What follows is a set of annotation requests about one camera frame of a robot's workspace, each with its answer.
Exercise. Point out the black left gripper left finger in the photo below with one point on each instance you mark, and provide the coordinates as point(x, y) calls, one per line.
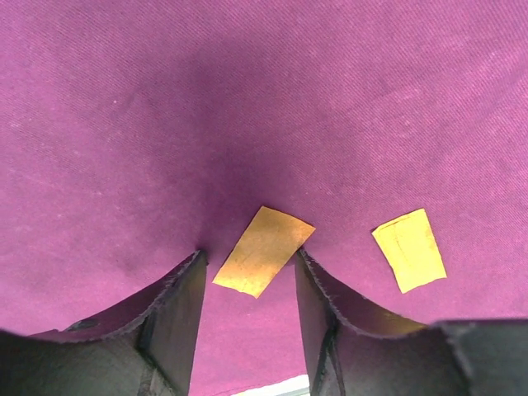
point(143, 345)

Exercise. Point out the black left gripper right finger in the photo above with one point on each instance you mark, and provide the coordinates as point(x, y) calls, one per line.
point(352, 346)

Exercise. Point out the tan adhesive bandage strip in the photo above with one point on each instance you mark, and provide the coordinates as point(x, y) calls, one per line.
point(410, 248)
point(270, 240)

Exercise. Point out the purple cloth mat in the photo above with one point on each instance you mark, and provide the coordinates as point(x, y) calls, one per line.
point(134, 133)

